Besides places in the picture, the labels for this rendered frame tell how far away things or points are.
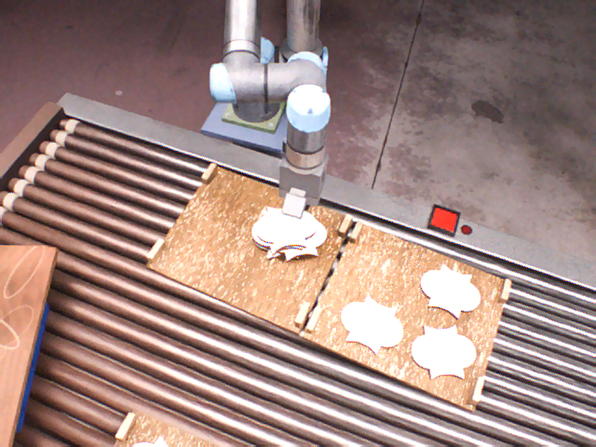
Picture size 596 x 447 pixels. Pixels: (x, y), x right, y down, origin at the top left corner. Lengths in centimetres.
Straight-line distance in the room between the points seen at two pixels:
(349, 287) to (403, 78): 212
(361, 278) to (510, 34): 278
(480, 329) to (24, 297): 103
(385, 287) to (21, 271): 84
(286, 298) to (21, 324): 58
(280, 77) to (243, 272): 51
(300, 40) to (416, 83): 185
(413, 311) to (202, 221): 57
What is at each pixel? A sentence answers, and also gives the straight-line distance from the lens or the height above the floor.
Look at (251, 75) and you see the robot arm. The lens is 104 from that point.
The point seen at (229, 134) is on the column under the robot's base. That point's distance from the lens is 168.
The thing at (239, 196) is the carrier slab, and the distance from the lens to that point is 144.
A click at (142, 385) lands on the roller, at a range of 126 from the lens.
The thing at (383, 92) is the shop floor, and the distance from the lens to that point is 316.
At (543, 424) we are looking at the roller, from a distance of 135.
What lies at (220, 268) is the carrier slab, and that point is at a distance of 133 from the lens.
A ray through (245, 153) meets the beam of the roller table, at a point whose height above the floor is 92.
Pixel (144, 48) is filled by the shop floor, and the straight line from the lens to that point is 346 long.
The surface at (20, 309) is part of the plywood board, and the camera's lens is 128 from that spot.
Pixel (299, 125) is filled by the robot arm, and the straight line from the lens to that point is 96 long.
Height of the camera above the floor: 209
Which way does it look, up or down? 56 degrees down
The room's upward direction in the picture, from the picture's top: 4 degrees clockwise
